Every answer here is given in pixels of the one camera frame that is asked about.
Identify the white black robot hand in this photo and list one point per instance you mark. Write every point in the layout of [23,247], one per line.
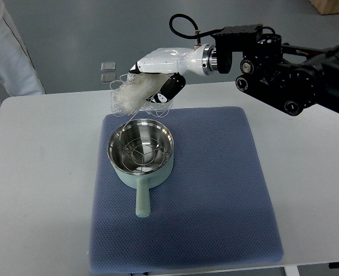
[174,63]

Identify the white vermicelli bundle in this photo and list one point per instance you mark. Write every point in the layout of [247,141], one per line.
[137,93]

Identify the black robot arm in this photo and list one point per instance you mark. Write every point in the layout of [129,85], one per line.
[285,77]

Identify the mint green steel pot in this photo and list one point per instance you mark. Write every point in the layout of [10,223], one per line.
[141,128]

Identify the upper metal floor plate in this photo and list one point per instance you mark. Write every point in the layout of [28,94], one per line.
[108,66]

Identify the metal floor plate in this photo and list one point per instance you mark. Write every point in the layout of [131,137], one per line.
[108,66]
[108,77]

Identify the lower metal floor plate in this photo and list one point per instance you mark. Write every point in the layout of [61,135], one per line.
[108,77]

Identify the wooden box corner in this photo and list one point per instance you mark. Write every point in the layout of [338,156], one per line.
[326,7]

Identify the blue textured mat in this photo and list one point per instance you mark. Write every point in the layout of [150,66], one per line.
[214,208]

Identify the person in white clothes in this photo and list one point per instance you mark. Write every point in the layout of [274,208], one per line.
[17,72]

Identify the wire steaming rack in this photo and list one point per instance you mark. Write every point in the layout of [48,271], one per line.
[141,156]

